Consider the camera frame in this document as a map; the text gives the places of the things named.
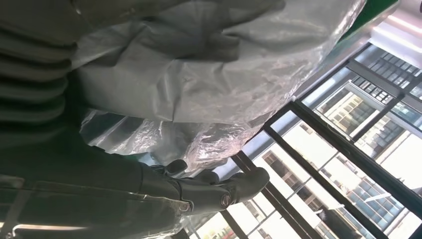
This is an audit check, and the green conveyor belt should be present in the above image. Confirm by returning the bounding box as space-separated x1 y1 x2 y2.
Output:
339 0 400 42

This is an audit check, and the black window frame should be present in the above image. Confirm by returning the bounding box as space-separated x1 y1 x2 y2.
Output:
171 43 422 239

